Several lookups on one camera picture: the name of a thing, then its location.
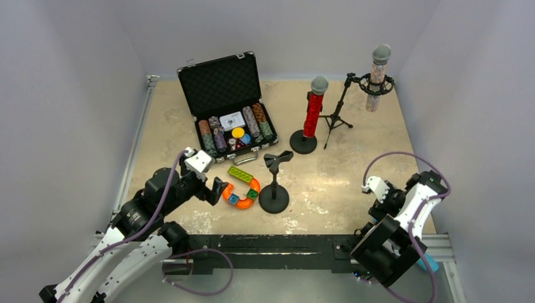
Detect round-base mic stand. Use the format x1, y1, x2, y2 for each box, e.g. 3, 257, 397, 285
259, 150, 293, 214
289, 91, 325, 155

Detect blue microphone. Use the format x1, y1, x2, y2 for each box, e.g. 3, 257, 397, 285
416, 258, 440, 274

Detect black tripod shock-mount stand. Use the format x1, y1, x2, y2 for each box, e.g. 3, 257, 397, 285
319, 73, 395, 149

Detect red microphone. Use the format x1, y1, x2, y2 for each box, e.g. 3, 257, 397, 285
303, 76, 329, 138

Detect glitter microphone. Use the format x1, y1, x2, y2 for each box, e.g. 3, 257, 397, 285
366, 44, 392, 112

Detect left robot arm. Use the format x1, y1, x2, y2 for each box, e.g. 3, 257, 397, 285
38, 167, 228, 302

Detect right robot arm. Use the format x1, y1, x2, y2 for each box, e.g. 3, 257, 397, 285
350, 170, 447, 287

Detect lime green toy brick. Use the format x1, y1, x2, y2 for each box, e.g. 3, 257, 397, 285
227, 166, 254, 184

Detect dark green toy brick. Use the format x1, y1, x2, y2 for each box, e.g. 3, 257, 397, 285
246, 188, 259, 201

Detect orange curved toy track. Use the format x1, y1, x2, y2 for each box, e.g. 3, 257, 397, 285
222, 178, 261, 210

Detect yellow poker chip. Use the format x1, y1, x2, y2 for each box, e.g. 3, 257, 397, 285
232, 128, 245, 139

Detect white card deck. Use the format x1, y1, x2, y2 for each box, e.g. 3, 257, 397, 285
219, 111, 246, 131

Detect black poker chip case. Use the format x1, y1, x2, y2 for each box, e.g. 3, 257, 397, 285
177, 51, 279, 162

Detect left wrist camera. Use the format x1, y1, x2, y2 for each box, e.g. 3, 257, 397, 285
184, 147, 216, 181

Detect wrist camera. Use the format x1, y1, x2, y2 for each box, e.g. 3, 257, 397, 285
184, 147, 216, 181
361, 176, 393, 204

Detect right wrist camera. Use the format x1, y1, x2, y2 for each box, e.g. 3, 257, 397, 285
361, 176, 393, 204

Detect purple loop cable under table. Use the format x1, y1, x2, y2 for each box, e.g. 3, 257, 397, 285
162, 249, 235, 298

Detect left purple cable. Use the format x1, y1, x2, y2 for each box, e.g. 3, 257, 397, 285
56, 150, 189, 303

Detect black front table rail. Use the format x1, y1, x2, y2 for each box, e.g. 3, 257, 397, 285
158, 234, 368, 275

